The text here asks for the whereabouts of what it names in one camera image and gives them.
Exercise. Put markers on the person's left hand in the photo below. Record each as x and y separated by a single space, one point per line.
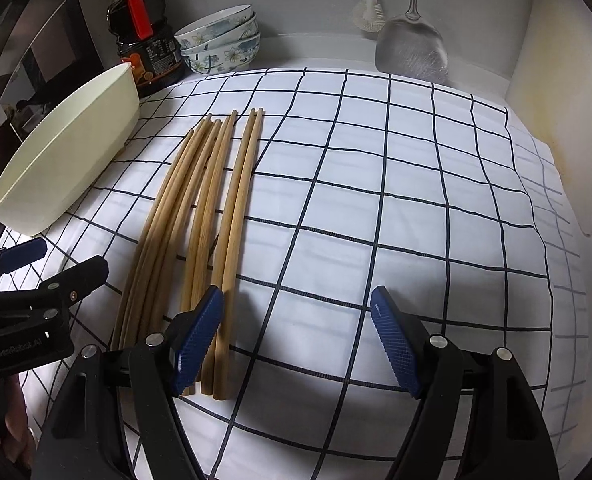
14 420

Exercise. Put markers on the cream oval plastic basin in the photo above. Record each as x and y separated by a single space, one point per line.
75 160

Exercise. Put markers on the metal spatula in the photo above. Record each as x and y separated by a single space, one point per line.
411 50

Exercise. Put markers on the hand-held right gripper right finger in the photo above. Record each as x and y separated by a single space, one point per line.
396 342

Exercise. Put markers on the pile of wooden chopsticks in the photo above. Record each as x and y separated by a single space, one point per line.
168 210

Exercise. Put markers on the white checked cloth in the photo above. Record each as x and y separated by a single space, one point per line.
376 185

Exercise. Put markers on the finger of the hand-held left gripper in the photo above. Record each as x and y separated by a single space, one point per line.
83 275
23 252

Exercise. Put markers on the floral ceramic bowl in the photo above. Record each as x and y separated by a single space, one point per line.
248 29
210 22
225 58

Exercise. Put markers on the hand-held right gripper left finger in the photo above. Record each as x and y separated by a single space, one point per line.
198 342

